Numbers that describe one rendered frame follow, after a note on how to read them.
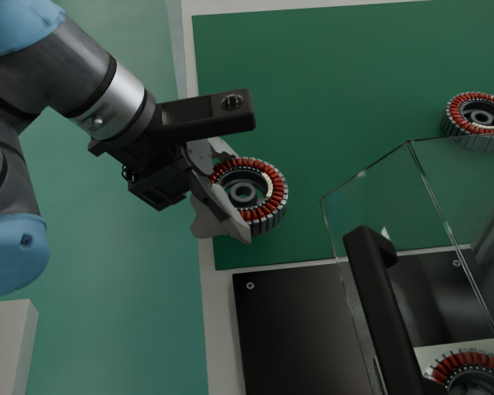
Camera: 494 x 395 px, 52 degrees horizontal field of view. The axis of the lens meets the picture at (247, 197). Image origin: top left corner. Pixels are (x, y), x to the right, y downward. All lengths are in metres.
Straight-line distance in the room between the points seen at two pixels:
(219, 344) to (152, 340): 0.85
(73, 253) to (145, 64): 0.97
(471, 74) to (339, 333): 0.59
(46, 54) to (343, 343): 0.42
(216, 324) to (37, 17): 0.38
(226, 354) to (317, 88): 0.50
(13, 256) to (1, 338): 0.29
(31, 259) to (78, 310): 1.15
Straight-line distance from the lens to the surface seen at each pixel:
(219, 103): 0.53
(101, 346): 1.48
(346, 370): 0.59
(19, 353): 0.66
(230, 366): 0.60
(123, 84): 0.50
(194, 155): 0.56
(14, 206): 0.40
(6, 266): 0.41
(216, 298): 0.64
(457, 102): 0.89
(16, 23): 0.46
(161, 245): 1.61
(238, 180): 0.67
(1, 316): 0.70
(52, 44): 0.47
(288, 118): 0.85
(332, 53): 1.00
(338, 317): 0.61
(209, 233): 0.60
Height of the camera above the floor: 1.31
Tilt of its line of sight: 50 degrees down
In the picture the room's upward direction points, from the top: straight up
